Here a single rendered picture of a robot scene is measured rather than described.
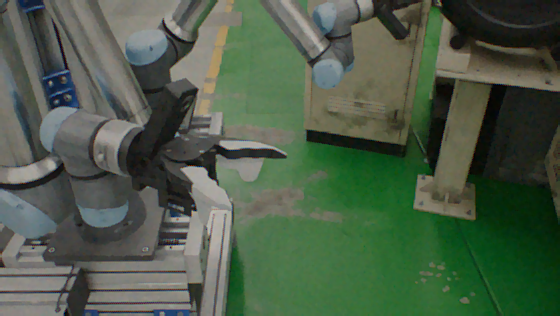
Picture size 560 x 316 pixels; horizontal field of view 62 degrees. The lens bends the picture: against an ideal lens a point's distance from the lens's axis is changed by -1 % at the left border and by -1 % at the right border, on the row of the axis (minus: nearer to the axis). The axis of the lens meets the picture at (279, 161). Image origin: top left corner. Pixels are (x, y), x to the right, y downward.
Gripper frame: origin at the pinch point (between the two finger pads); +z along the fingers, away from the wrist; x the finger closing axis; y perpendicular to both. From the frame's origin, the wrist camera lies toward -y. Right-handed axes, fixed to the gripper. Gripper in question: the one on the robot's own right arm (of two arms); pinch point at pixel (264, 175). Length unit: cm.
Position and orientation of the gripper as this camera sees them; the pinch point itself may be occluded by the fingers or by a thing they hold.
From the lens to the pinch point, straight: 58.5
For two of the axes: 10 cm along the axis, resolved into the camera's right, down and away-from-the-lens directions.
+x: -4.2, 4.0, -8.2
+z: 9.1, 2.4, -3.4
